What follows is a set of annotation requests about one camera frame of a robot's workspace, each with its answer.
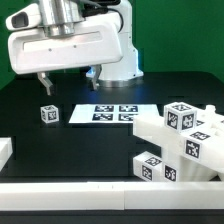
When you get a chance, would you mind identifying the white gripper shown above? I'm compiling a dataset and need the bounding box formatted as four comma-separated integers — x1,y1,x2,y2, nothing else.
8,15,123,96

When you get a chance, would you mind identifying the white chair back frame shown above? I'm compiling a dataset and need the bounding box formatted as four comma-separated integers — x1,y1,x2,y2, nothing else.
133,105,224,175

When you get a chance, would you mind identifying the white chair seat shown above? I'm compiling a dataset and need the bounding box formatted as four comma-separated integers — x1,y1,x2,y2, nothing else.
160,102,224,181

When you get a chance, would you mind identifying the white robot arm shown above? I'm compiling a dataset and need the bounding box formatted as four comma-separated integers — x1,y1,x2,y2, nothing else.
6,0,143,94

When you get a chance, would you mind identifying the white tag base sheet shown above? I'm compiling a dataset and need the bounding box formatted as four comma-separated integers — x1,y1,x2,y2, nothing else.
69,104,159,124

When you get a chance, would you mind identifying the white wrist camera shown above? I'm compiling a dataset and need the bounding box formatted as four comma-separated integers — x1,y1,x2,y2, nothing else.
5,3,42,31

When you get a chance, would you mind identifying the white left wall block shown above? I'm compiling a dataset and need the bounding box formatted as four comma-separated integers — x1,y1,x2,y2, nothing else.
0,138,13,171

